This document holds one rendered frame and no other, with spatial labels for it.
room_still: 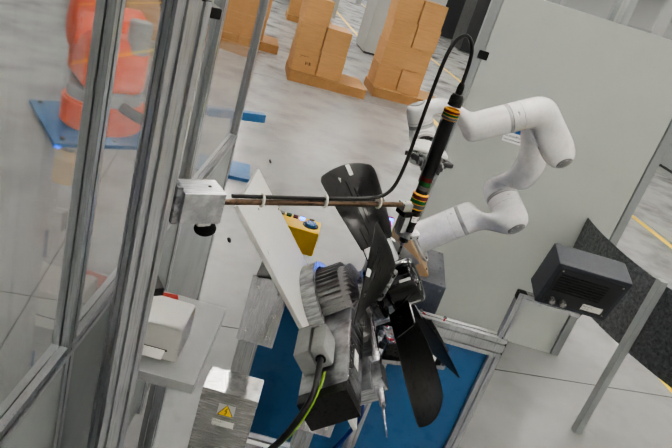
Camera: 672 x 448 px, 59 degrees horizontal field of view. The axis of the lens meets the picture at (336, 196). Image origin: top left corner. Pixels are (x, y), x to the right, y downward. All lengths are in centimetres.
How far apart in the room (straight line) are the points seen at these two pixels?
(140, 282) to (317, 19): 786
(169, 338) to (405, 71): 847
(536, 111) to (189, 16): 112
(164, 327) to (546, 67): 251
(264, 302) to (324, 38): 772
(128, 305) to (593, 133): 284
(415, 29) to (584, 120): 633
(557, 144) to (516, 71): 150
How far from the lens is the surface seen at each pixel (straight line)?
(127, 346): 140
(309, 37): 900
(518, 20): 338
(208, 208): 126
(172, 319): 164
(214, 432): 175
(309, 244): 203
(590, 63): 352
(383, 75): 972
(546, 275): 218
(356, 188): 160
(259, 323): 161
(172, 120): 115
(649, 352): 335
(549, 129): 194
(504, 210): 226
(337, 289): 155
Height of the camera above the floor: 195
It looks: 22 degrees down
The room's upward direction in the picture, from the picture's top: 17 degrees clockwise
